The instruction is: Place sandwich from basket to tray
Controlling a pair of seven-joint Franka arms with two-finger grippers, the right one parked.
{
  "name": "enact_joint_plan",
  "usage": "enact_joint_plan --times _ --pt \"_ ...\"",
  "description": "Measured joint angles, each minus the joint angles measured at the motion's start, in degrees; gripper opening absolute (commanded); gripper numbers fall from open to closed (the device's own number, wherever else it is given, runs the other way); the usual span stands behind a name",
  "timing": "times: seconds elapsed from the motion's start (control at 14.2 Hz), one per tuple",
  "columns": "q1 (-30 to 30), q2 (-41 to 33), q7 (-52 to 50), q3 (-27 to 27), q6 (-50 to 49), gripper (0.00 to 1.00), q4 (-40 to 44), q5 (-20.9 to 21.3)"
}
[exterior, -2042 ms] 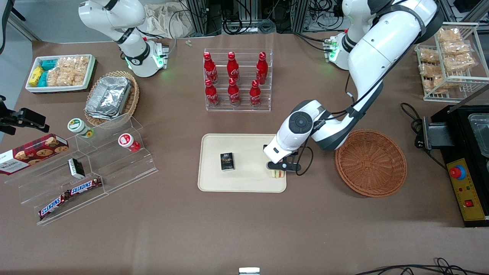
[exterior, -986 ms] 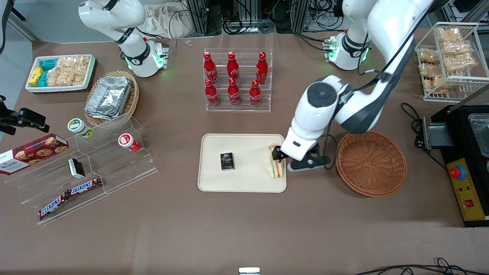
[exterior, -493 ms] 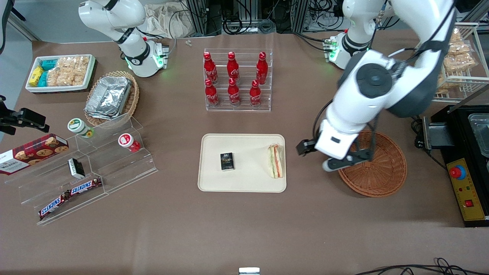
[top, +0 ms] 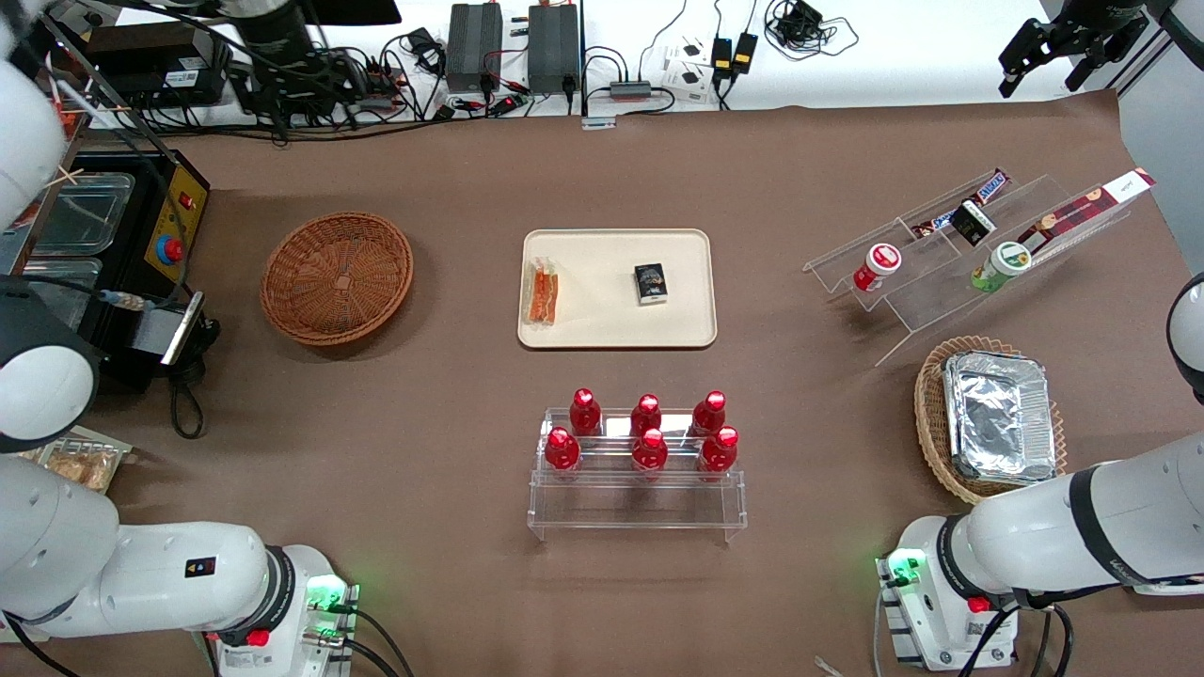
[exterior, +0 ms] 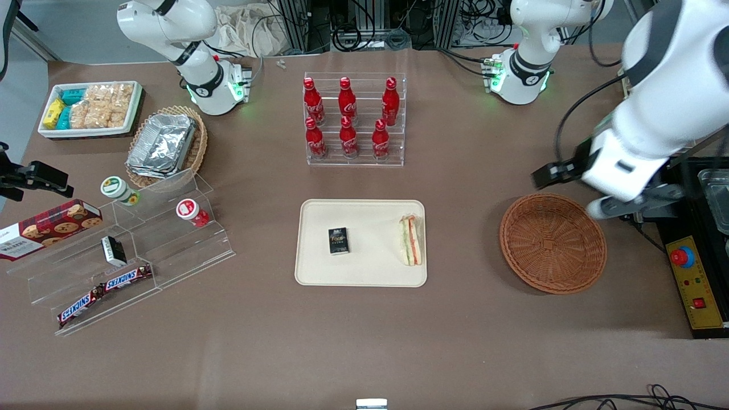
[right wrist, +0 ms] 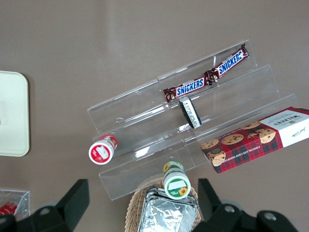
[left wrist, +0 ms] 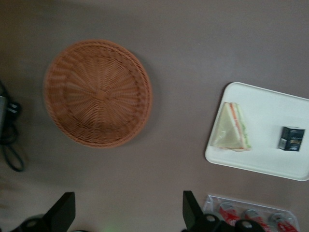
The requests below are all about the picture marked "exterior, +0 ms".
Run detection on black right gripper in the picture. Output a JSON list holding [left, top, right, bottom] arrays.
[[0, 142, 75, 203]]

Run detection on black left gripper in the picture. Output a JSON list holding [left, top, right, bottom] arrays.
[[532, 140, 596, 190]]

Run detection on triangle sandwich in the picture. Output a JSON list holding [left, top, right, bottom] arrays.
[[398, 214, 425, 267]]

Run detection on white rectangular snack tray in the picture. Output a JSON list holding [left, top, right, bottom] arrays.
[[38, 81, 144, 141]]

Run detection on round brown wicker basket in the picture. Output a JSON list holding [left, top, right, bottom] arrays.
[[499, 193, 608, 295]]

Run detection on oval tan wicker basket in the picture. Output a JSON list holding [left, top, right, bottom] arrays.
[[125, 105, 208, 190]]

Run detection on beige plastic tray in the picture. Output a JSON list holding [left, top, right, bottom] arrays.
[[294, 199, 428, 288]]

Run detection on red tartan cookie box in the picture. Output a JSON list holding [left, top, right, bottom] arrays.
[[0, 199, 104, 261]]

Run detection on green lid white cup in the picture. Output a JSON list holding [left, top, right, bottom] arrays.
[[101, 176, 141, 207]]

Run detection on yellow snack pack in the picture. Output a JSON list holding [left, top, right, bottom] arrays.
[[43, 99, 67, 128]]

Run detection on clear rice cracker pack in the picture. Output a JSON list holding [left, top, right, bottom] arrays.
[[105, 102, 133, 128], [68, 101, 109, 129], [85, 84, 134, 109]]

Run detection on small black white box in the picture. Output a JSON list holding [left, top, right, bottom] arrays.
[[101, 236, 128, 268]]

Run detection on clear acrylic stepped shelf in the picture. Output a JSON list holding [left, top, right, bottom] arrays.
[[6, 219, 163, 338], [111, 168, 237, 291]]

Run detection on stack of foil trays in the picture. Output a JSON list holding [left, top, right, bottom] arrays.
[[126, 114, 197, 179]]

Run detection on brown snickers bar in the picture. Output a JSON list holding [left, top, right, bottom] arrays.
[[101, 264, 153, 292], [57, 285, 107, 328]]

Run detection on red lid white cup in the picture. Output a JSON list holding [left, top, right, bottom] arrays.
[[176, 198, 210, 228]]

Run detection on red emergency stop button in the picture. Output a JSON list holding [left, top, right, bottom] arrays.
[[670, 246, 696, 269]]

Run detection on red cola bottle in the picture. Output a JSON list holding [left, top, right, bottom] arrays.
[[382, 77, 400, 127], [372, 118, 391, 162], [338, 77, 358, 124], [305, 117, 329, 161], [303, 77, 326, 126], [339, 116, 361, 159]]

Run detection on clear acrylic bottle rack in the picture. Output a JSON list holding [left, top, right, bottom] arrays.
[[303, 71, 408, 167]]

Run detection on black machine with yellow panel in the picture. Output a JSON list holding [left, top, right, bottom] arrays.
[[629, 126, 729, 339]]

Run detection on black box with gold print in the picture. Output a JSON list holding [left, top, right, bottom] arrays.
[[328, 227, 350, 255]]

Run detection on beige cloth bag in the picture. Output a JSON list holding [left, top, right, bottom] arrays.
[[214, 5, 285, 58]]

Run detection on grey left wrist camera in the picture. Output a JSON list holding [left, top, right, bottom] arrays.
[[587, 183, 687, 222]]

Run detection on black machine power cable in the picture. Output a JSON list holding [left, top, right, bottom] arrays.
[[620, 215, 667, 255]]

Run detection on black floor cables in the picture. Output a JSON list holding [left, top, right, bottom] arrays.
[[530, 384, 729, 410]]

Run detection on black coiled cable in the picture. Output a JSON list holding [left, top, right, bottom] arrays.
[[331, 25, 363, 54]]

